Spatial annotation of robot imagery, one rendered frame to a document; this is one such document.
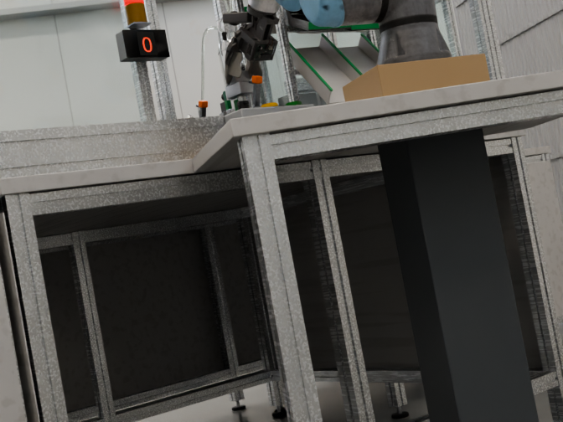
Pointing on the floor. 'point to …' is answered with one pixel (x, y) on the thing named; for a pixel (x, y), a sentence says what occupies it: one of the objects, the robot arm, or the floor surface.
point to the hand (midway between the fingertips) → (236, 78)
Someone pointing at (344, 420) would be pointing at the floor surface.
